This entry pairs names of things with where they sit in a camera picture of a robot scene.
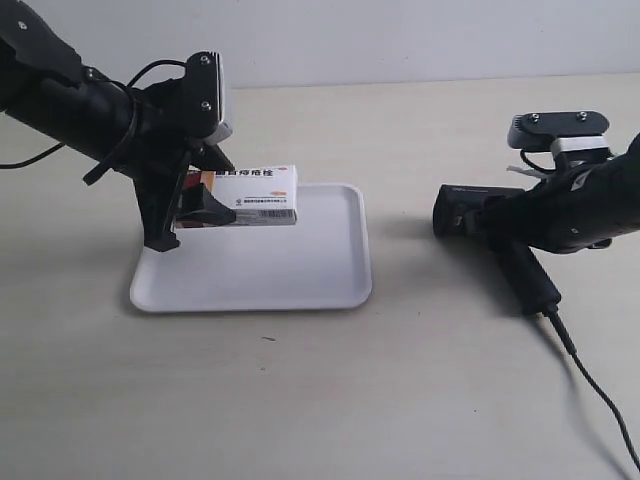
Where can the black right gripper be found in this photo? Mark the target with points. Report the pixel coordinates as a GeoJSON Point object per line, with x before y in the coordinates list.
{"type": "Point", "coordinates": [565, 213]}

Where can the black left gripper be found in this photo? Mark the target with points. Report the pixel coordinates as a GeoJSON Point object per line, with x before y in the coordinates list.
{"type": "Point", "coordinates": [164, 154]}

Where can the white medicine box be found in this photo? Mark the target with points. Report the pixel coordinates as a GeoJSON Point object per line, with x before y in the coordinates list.
{"type": "Point", "coordinates": [265, 196]}

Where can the black handheld barcode scanner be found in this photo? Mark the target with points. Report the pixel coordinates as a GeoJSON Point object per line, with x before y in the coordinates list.
{"type": "Point", "coordinates": [454, 215]}

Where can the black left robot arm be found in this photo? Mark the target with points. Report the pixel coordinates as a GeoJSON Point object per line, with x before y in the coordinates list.
{"type": "Point", "coordinates": [46, 86]}

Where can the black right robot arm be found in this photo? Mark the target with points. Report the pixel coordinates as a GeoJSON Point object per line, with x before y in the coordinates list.
{"type": "Point", "coordinates": [625, 190]}

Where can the white rectangular plastic tray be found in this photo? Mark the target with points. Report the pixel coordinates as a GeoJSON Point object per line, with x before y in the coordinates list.
{"type": "Point", "coordinates": [320, 263]}

